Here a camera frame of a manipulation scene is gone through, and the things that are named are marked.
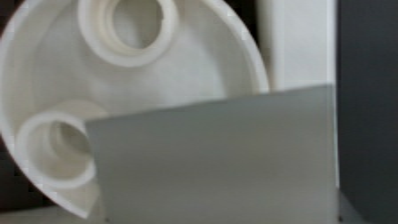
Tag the white stool leg with tag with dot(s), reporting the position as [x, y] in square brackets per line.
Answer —
[222, 163]

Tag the white round stool seat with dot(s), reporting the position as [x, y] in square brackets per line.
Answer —
[101, 58]

